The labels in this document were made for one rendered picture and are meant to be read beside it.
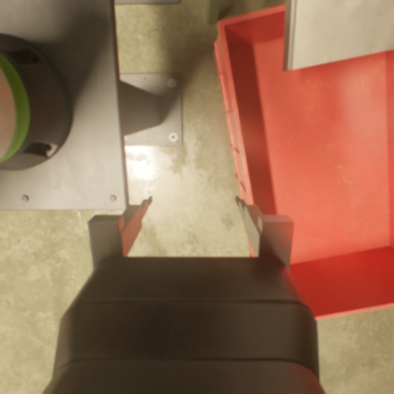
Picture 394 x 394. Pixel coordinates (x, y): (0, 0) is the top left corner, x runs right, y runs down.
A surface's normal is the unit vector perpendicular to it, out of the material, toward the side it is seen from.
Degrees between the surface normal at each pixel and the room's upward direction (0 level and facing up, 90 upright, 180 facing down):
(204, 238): 0
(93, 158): 0
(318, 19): 30
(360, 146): 0
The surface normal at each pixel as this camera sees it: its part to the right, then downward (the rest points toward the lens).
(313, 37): 0.09, 0.72
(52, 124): 0.89, 0.37
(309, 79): 0.00, 0.29
